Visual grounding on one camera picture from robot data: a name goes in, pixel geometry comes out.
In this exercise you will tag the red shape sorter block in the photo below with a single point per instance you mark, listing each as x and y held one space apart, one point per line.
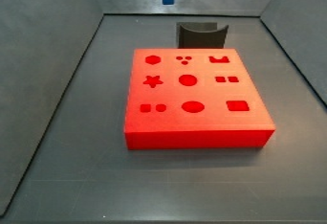
193 100

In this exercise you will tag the dark grey curved holder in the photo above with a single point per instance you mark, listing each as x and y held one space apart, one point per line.
201 35

